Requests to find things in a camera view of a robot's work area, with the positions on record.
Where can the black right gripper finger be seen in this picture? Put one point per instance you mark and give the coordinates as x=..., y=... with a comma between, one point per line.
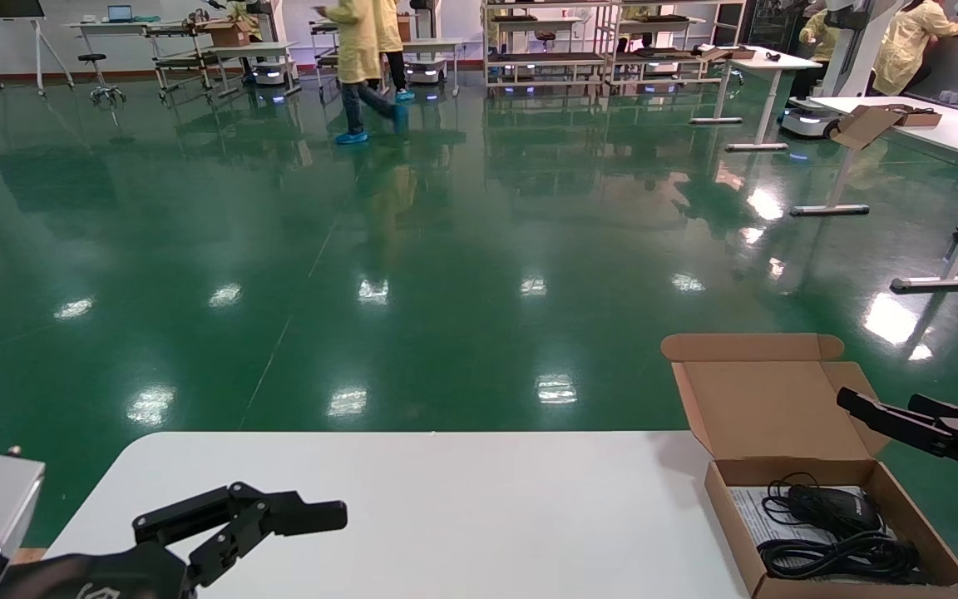
x=940, y=411
x=895, y=420

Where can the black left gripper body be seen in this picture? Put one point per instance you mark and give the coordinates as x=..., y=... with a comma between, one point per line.
x=96, y=578

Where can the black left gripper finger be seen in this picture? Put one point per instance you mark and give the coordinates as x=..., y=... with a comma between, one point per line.
x=229, y=545
x=196, y=507

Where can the brown cardboard storage box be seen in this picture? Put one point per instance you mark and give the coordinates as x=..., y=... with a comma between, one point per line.
x=766, y=408

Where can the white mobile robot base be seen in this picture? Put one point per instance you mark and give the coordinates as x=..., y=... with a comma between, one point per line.
x=269, y=75
x=427, y=73

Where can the open cardboard box with flap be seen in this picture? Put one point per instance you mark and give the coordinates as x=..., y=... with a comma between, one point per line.
x=861, y=125

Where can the flat cardboard box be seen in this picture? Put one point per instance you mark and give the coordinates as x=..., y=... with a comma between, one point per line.
x=724, y=52

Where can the white paper instruction sheet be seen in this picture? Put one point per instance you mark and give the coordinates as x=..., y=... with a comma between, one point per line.
x=749, y=512

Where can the tall white robot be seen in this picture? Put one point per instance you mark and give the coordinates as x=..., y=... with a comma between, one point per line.
x=849, y=50

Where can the white desk with metal legs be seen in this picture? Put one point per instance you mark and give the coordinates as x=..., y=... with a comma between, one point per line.
x=778, y=62

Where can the person yellow coat dark trousers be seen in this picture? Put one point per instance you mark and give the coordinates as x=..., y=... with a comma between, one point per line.
x=818, y=37

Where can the metal trolley cart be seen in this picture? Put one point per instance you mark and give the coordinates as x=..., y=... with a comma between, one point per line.
x=323, y=62
x=180, y=61

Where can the black stool with chrome base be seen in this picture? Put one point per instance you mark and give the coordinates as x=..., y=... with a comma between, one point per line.
x=92, y=58

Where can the small white table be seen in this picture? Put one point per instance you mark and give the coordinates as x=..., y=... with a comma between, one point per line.
x=246, y=48
x=437, y=43

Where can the brown cardboard carton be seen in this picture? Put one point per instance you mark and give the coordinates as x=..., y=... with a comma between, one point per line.
x=231, y=35

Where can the person yellow coat blue jeans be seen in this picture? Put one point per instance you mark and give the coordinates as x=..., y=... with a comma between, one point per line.
x=356, y=42

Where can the grey desk with laptop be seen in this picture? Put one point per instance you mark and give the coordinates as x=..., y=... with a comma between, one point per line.
x=96, y=25

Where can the open laptop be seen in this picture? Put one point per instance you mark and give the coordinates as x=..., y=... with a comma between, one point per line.
x=120, y=13

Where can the tall metal shelving rack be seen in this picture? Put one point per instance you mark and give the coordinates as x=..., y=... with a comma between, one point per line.
x=545, y=58

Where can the person yellow coat black trousers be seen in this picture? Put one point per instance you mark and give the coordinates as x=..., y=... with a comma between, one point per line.
x=392, y=37

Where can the small black stool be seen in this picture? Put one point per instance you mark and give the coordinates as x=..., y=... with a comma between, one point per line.
x=545, y=37

